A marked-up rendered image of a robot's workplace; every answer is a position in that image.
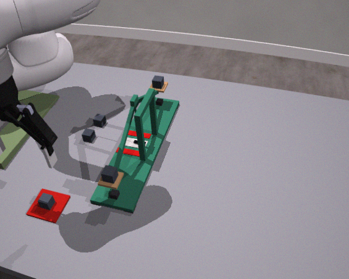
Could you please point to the red flat square plate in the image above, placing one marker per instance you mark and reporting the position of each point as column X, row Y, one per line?
column 49, row 215

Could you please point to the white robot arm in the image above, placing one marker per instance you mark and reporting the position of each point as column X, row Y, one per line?
column 35, row 55

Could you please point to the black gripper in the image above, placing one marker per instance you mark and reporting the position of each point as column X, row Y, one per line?
column 11, row 109

